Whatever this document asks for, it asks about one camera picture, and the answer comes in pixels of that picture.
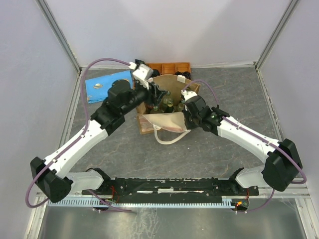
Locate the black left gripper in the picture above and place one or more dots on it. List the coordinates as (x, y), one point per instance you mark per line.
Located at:
(157, 93)

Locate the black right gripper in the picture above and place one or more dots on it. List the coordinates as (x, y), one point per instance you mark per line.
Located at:
(187, 125)

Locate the green glass beverage bottle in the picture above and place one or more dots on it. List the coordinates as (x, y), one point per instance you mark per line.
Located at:
(166, 101)

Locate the burlap canvas tote bag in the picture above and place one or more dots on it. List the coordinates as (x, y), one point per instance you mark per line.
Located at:
(172, 122)

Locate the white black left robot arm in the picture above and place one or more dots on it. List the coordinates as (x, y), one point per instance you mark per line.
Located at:
(52, 174)

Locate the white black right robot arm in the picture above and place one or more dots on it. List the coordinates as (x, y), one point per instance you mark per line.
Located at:
(281, 162)

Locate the red-capped beverage bottle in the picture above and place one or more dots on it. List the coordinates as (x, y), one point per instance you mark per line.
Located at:
(150, 105)

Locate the green soda water bottle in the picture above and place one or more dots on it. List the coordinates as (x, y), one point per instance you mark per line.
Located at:
(180, 106)

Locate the orange wooden compartment tray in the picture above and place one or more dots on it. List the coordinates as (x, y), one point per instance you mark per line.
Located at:
(169, 68)

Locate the dark patterned rolled sock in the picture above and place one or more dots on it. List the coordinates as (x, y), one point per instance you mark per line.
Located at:
(139, 62)

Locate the dark yellow-patterned rolled sock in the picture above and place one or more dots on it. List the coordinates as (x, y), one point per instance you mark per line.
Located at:
(186, 74)

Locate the blue space-print cloth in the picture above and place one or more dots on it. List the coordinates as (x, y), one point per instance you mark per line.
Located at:
(97, 88)

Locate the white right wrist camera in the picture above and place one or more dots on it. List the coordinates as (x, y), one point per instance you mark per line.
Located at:
(186, 95)

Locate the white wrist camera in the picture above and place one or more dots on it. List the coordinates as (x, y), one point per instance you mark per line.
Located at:
(141, 74)
(186, 95)

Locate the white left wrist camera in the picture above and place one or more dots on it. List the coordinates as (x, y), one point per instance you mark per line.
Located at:
(141, 74)

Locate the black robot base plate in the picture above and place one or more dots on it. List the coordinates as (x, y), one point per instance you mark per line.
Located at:
(166, 191)

